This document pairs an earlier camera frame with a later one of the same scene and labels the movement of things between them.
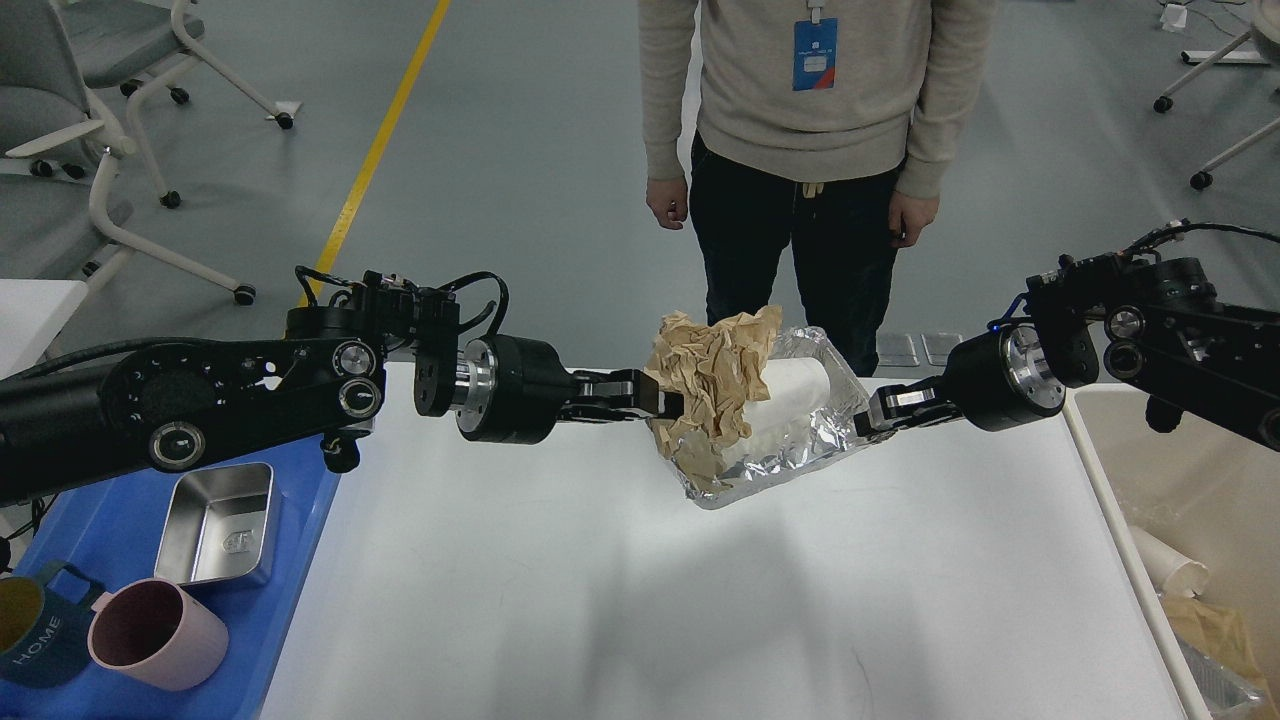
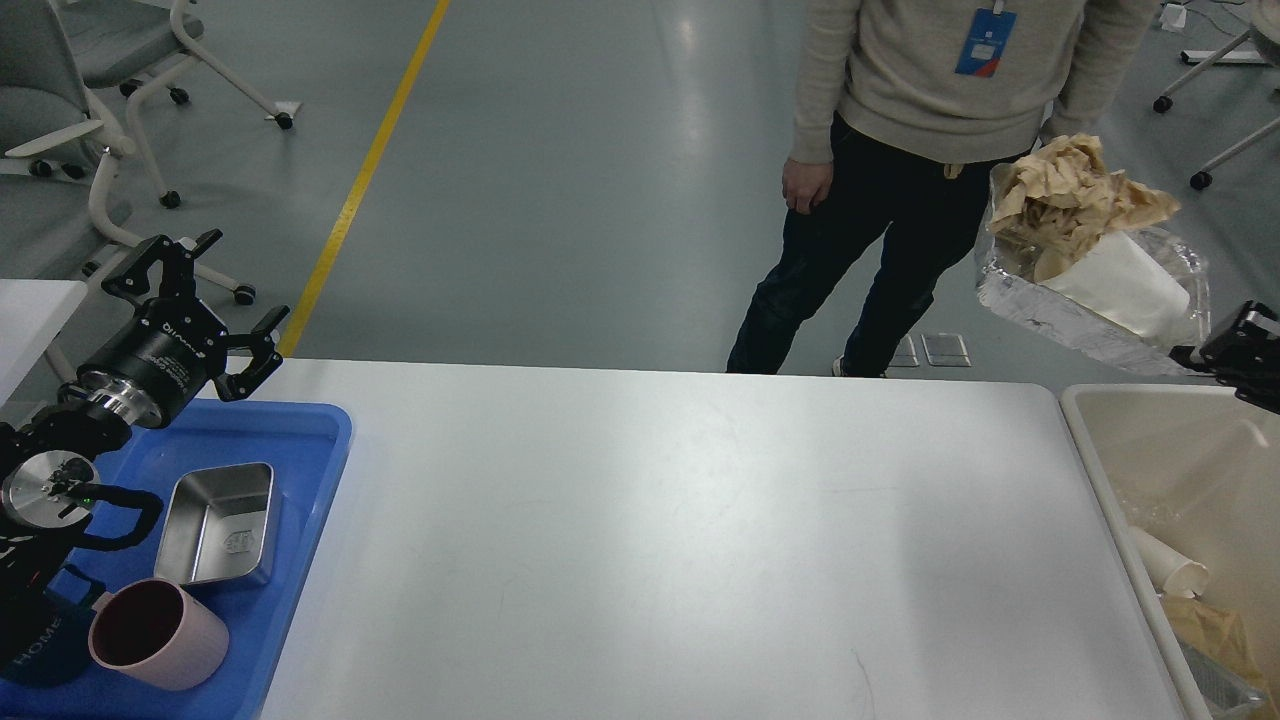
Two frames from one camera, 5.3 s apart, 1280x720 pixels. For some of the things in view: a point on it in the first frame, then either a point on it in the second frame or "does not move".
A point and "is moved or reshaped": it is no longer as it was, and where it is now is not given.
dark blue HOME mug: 43,633 does not move
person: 823,133 → 900,111
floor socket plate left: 896,350 does not move
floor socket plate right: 938,347 does not move
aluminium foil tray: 835,429 → 1007,282
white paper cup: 797,387 is moved or reshaped
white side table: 32,314 does not move
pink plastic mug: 155,631 does not move
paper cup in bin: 1170,570 does not move
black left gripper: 514,390 → 175,345
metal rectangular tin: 222,526 does not move
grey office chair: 56,152 does not move
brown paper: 723,365 → 1063,199
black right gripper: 997,379 → 1246,354
